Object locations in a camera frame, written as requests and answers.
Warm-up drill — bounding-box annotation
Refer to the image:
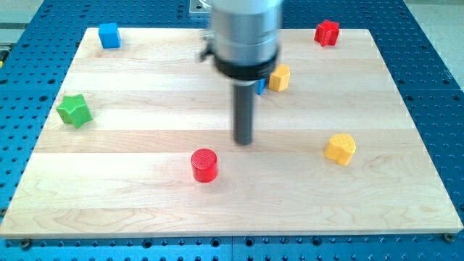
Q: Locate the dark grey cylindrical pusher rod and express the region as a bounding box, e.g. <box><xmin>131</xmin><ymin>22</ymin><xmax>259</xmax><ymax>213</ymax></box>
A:
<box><xmin>233</xmin><ymin>81</ymin><xmax>257</xmax><ymax>145</ymax></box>

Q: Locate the yellow hexagon block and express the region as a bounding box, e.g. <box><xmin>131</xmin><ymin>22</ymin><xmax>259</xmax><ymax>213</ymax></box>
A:
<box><xmin>268</xmin><ymin>64</ymin><xmax>291</xmax><ymax>92</ymax></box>

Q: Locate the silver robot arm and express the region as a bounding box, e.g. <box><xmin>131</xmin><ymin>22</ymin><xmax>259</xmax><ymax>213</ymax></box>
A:
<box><xmin>199</xmin><ymin>0</ymin><xmax>283</xmax><ymax>146</ymax></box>

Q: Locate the blue block behind rod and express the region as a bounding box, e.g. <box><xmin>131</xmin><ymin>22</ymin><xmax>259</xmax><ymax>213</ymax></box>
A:
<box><xmin>255</xmin><ymin>78</ymin><xmax>268</xmax><ymax>95</ymax></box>

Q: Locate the red cylinder block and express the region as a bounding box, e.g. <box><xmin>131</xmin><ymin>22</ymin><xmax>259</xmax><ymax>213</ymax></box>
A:
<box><xmin>191</xmin><ymin>149</ymin><xmax>218</xmax><ymax>183</ymax></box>

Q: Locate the red star block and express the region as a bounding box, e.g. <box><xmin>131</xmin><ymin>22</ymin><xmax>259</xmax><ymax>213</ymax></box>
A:
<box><xmin>314</xmin><ymin>20</ymin><xmax>339</xmax><ymax>46</ymax></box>

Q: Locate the light wooden board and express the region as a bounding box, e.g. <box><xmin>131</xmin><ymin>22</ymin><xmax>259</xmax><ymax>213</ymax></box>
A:
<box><xmin>1</xmin><ymin>28</ymin><xmax>463</xmax><ymax>239</ymax></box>

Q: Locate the blue cube block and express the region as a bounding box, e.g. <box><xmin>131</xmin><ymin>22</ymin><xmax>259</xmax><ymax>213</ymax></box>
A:
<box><xmin>98</xmin><ymin>23</ymin><xmax>121</xmax><ymax>49</ymax></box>

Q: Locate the green star block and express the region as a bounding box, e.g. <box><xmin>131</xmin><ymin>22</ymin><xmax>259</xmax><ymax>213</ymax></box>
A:
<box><xmin>56</xmin><ymin>94</ymin><xmax>93</xmax><ymax>128</ymax></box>

